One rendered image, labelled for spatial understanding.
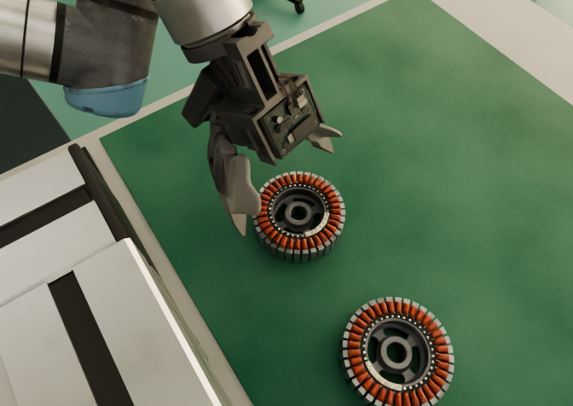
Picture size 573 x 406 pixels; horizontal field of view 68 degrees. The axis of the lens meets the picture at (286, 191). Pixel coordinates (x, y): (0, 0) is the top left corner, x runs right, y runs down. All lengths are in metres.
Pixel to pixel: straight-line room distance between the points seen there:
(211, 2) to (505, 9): 0.64
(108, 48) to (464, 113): 0.49
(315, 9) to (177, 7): 1.73
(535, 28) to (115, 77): 0.69
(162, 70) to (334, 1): 0.84
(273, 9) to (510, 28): 1.36
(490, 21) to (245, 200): 0.59
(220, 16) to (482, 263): 0.41
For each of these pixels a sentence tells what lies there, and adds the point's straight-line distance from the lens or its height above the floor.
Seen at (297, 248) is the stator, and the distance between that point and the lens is 0.49.
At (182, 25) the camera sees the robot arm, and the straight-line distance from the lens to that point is 0.37.
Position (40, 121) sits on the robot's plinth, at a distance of 1.11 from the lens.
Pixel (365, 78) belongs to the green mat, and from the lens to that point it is 0.70.
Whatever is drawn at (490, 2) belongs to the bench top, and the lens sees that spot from 0.91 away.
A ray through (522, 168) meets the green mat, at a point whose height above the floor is 0.75.
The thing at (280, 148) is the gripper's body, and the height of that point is 0.92.
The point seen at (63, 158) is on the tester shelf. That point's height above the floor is 1.11.
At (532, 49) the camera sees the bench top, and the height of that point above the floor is 0.75.
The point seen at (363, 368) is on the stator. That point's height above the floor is 0.79.
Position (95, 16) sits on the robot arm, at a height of 0.98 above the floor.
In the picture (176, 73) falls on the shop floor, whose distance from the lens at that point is 1.83.
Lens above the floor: 1.24
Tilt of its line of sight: 60 degrees down
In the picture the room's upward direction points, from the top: straight up
